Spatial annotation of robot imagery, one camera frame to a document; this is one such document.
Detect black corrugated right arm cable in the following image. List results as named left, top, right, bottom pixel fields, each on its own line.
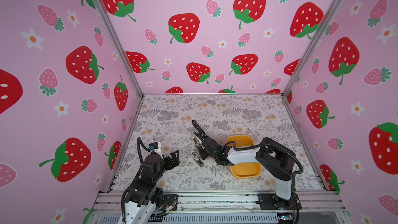
left=223, top=140, right=304, bottom=178

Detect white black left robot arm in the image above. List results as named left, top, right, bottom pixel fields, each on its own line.
left=119, top=150, right=180, bottom=224

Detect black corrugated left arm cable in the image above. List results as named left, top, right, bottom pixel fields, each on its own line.
left=136, top=137, right=156, bottom=166

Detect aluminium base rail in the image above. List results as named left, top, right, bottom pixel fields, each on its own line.
left=90, top=190, right=352, bottom=224

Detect yellow plastic tray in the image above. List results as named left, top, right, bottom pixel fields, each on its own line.
left=227, top=135, right=261, bottom=179

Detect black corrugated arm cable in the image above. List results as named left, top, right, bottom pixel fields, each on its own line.
left=136, top=137, right=156, bottom=166
left=223, top=140, right=304, bottom=178

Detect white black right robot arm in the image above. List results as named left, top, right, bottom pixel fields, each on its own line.
left=194, top=131, right=304, bottom=201

